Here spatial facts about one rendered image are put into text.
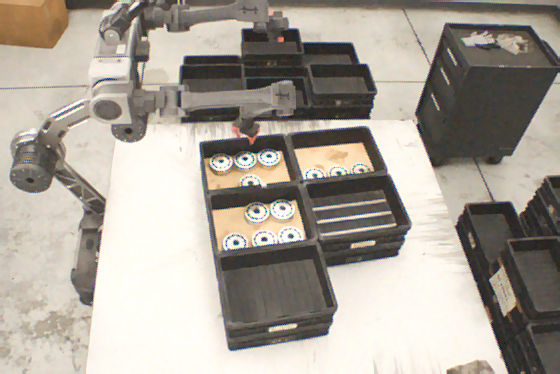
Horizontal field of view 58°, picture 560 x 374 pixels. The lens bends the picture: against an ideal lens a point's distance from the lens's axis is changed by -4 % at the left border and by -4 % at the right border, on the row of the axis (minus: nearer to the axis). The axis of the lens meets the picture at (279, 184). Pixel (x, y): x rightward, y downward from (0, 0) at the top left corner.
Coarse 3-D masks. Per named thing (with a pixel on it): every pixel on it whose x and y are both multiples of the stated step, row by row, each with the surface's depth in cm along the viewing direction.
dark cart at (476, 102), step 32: (448, 32) 314; (480, 32) 321; (512, 32) 324; (448, 64) 321; (480, 64) 298; (512, 64) 300; (544, 64) 303; (448, 96) 323; (480, 96) 309; (512, 96) 311; (544, 96) 314; (448, 128) 327; (480, 128) 331; (512, 128) 334
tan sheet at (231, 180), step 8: (280, 152) 244; (208, 160) 238; (232, 160) 239; (280, 160) 241; (208, 168) 235; (232, 168) 236; (256, 168) 237; (280, 168) 238; (208, 176) 232; (216, 176) 232; (224, 176) 232; (232, 176) 233; (240, 176) 233; (264, 176) 234; (272, 176) 234; (280, 176) 235; (288, 176) 235; (208, 184) 229; (216, 184) 229; (224, 184) 229; (232, 184) 230
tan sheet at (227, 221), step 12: (216, 216) 218; (228, 216) 218; (240, 216) 219; (216, 228) 214; (228, 228) 214; (240, 228) 215; (252, 228) 215; (264, 228) 215; (276, 228) 216; (300, 228) 217
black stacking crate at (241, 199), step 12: (240, 192) 215; (252, 192) 216; (264, 192) 218; (276, 192) 219; (288, 192) 221; (216, 204) 217; (228, 204) 219; (240, 204) 221; (300, 204) 219; (300, 216) 221; (216, 264) 203
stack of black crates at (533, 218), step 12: (552, 180) 282; (540, 192) 286; (552, 192) 273; (528, 204) 296; (540, 204) 286; (552, 204) 275; (528, 216) 298; (540, 216) 285; (552, 216) 274; (528, 228) 297; (540, 228) 285; (552, 228) 275
